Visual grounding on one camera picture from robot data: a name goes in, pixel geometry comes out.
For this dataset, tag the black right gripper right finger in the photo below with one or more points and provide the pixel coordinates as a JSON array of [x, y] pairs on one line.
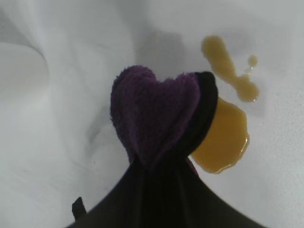
[[204, 209]]

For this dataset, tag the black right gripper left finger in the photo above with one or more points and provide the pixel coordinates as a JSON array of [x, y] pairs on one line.
[[118, 209]]

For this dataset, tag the purple and black cloth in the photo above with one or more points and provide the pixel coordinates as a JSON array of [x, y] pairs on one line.
[[154, 107]]

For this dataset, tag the large brown liquid spill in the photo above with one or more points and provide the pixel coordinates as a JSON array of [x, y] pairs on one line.
[[225, 133]]

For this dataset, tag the small brown liquid spill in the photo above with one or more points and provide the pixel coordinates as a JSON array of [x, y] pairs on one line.
[[221, 59]]

